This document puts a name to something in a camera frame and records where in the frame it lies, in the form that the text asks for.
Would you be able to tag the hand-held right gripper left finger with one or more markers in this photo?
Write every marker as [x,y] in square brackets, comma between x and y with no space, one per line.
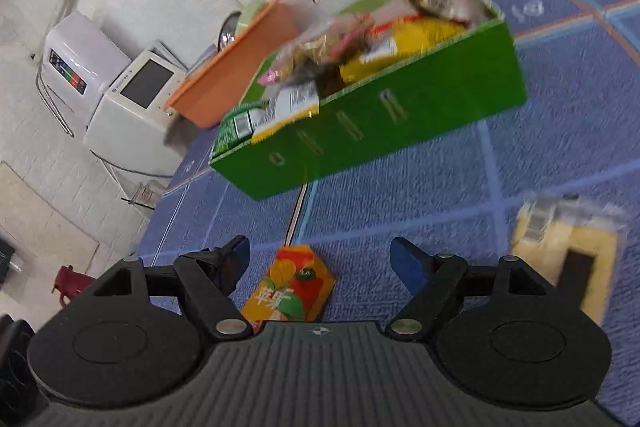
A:
[235,258]

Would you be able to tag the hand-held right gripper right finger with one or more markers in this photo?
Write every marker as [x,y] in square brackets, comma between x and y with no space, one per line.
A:
[407,264]

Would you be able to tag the green snack packet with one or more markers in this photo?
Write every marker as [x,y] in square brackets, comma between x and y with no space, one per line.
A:
[235,127]

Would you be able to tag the green cardboard box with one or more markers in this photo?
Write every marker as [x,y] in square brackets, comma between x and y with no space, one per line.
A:
[400,107]

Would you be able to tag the white and yellow snack packet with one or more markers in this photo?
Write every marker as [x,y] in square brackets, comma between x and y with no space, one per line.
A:
[292,104]

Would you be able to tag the orange clear snack packet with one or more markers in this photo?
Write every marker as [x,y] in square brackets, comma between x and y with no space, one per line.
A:
[305,52]

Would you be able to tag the large yellow snack packet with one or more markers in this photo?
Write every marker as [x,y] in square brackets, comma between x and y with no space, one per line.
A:
[425,34]

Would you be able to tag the blue patterned tablecloth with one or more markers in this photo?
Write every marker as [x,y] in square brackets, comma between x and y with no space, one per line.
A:
[450,187]

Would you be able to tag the clear plastic holder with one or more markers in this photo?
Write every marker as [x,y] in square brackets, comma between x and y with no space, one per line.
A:
[145,194]

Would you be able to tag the yellow snack packet black patch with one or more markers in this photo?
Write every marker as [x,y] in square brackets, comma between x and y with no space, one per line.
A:
[545,237]

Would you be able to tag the red plastic jug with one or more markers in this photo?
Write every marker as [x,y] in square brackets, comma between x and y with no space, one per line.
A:
[72,284]

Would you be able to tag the white water dispenser with screen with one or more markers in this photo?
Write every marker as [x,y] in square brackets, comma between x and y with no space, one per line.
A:
[125,132]

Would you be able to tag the orange plastic basin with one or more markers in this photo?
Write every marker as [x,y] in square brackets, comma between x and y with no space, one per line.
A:
[225,77]

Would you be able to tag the metal pot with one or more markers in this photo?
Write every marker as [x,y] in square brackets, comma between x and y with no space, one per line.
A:
[229,32]

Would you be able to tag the pale green bowl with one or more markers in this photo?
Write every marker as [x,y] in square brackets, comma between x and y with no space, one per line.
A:
[252,13]

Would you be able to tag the dark object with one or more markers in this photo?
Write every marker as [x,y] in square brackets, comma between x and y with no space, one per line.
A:
[15,372]

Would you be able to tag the white appliance with colour label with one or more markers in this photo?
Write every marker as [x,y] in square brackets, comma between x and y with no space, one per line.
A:
[75,52]

